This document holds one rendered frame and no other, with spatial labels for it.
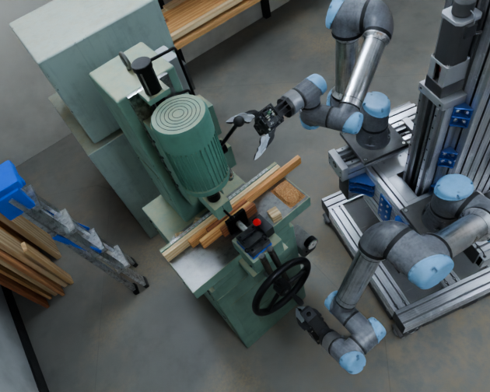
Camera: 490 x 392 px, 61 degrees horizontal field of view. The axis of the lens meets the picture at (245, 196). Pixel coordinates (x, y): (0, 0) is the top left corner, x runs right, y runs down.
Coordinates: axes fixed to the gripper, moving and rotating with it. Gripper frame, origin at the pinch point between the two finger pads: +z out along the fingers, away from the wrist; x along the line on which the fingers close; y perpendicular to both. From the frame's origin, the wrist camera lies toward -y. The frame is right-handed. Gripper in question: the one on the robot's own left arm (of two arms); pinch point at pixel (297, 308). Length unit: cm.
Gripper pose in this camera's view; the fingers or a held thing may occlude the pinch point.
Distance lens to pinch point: 171.1
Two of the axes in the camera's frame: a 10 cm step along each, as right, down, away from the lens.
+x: 7.7, -6.0, 1.9
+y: 4.8, 7.6, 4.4
